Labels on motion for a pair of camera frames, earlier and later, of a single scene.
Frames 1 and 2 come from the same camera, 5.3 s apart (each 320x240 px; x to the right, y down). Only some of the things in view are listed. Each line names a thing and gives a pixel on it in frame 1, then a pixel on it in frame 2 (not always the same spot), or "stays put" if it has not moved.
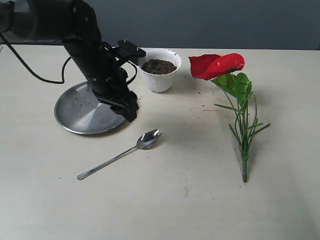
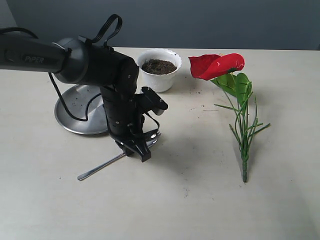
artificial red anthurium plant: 222,67 stays put
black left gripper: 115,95 -> 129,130
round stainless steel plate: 78,110 stays put
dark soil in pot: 158,66 stays put
